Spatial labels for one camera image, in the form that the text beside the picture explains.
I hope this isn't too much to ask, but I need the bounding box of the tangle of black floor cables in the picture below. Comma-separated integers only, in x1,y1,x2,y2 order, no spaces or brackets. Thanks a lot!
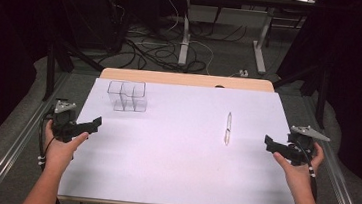
95,10,249,82

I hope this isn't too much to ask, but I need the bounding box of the white floor cable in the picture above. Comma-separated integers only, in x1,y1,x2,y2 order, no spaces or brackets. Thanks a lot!
158,0,221,77

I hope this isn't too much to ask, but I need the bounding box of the hand-held gripper cable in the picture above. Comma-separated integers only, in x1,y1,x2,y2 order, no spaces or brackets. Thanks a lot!
34,112,59,173
289,140,324,203

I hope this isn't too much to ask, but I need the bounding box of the metal rail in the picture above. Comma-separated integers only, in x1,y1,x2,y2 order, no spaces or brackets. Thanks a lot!
293,95,362,204
0,66,72,204

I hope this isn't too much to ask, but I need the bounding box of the clear plastic compartment organizer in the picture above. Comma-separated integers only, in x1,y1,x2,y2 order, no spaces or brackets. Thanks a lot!
105,78,151,115

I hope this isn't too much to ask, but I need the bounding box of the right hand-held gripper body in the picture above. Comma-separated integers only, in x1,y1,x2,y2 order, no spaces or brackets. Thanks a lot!
283,123,332,169

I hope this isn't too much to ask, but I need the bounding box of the right hand-held gripper cable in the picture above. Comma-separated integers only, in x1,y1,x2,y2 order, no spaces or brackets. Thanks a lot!
289,140,324,203

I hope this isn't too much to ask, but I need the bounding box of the white pen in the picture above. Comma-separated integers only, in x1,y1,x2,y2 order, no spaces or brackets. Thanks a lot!
223,110,234,147

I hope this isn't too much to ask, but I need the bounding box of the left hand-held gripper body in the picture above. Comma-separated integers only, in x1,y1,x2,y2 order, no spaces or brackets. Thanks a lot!
50,98,87,146

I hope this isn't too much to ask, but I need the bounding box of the person's left hand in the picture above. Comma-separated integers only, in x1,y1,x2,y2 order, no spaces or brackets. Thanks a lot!
40,119,91,175

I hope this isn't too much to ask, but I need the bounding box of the wooden table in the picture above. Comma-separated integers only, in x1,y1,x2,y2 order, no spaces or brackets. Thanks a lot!
56,60,310,204

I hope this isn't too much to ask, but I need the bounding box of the white desk leg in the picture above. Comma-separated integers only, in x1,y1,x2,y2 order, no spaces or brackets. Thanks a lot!
176,0,195,67
249,6,276,76

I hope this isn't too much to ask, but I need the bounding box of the white table cover sheet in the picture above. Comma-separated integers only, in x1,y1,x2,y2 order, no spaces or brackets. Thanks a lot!
56,72,308,204

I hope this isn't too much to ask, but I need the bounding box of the person's right hand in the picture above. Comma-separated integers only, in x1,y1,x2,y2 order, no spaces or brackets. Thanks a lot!
269,137,327,198

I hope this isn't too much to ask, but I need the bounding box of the black metal stand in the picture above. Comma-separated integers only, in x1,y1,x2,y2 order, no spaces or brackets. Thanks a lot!
41,35,108,107
268,54,333,130

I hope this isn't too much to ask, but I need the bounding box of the left hand-held gripper cable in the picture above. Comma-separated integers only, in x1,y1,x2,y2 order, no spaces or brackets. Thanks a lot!
34,112,59,173

